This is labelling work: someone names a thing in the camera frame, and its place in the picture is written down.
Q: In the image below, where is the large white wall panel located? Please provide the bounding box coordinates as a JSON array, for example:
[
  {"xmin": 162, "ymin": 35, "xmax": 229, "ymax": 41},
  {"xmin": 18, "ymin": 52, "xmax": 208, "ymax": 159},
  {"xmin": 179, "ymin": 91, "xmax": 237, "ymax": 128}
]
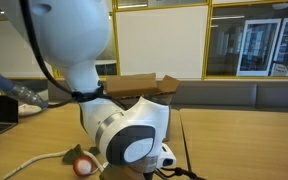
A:
[{"xmin": 115, "ymin": 5, "xmax": 209, "ymax": 80}]

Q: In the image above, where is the yellow partition frame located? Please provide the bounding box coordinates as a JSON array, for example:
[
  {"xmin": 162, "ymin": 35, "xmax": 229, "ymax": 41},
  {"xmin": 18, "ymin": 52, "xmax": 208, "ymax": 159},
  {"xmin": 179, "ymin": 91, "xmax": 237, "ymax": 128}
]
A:
[{"xmin": 0, "ymin": 0, "xmax": 288, "ymax": 96}]

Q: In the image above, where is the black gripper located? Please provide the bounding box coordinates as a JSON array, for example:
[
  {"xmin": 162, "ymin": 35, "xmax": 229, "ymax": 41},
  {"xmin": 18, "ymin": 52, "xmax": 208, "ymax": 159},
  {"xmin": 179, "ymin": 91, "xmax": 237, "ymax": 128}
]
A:
[{"xmin": 142, "ymin": 169, "xmax": 159, "ymax": 180}]

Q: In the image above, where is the brown cardboard shipping box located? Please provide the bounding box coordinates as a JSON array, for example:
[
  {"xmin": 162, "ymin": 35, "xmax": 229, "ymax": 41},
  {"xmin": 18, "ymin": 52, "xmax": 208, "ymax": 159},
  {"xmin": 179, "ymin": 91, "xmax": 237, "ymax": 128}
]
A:
[{"xmin": 103, "ymin": 73, "xmax": 182, "ymax": 141}]

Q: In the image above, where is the grey upholstered bench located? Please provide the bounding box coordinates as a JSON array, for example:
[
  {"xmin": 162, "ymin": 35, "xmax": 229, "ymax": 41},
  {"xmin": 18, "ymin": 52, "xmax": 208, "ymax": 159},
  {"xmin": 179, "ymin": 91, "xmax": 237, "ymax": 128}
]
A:
[{"xmin": 47, "ymin": 79, "xmax": 288, "ymax": 113}]

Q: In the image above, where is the grey laptop black screen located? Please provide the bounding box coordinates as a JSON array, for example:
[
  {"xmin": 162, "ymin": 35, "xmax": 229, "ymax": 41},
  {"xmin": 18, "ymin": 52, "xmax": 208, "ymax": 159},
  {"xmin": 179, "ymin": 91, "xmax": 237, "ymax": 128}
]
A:
[{"xmin": 0, "ymin": 94, "xmax": 19, "ymax": 143}]

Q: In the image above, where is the white braided rope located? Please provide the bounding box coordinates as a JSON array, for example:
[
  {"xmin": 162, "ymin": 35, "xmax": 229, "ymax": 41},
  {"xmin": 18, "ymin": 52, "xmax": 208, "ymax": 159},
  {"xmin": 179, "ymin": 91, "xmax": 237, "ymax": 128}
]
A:
[{"xmin": 2, "ymin": 149, "xmax": 110, "ymax": 180}]

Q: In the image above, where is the red radish plush toy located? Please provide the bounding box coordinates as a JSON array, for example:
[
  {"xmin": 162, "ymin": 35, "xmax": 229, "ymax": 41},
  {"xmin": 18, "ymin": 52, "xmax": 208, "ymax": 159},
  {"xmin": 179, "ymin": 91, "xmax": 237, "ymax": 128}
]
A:
[{"xmin": 62, "ymin": 143, "xmax": 102, "ymax": 178}]

